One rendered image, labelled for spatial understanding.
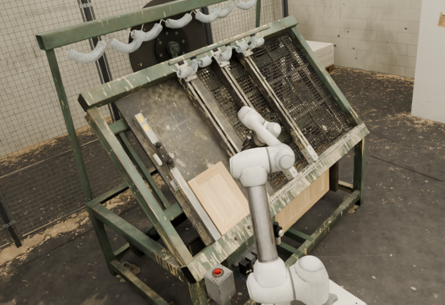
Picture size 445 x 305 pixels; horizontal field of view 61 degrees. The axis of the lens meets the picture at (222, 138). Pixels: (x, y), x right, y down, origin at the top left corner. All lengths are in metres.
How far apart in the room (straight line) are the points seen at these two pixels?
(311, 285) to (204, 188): 0.97
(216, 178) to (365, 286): 1.53
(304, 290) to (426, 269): 1.82
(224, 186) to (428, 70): 3.90
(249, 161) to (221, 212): 0.78
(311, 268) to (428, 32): 4.30
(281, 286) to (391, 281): 1.67
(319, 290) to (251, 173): 0.64
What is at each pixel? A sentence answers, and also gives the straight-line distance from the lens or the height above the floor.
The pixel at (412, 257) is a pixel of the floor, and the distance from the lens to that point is 3.71.
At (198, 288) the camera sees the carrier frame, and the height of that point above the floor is 0.73.
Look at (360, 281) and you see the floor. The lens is 3.44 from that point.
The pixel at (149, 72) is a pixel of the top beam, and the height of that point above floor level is 1.85.
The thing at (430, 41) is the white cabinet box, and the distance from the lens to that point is 5.73.
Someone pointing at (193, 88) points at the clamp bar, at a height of 1.66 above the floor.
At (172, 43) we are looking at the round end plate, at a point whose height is 1.89.
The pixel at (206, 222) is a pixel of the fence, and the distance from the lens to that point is 2.44.
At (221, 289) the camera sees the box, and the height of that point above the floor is 0.88.
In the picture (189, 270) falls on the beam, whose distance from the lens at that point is 2.35.
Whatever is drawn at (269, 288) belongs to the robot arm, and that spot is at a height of 1.06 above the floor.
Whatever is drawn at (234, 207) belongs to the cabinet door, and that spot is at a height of 0.96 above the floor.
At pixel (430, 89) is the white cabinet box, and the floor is 0.44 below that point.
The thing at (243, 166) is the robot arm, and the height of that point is 1.58.
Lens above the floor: 2.53
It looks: 27 degrees down
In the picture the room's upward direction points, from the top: 9 degrees counter-clockwise
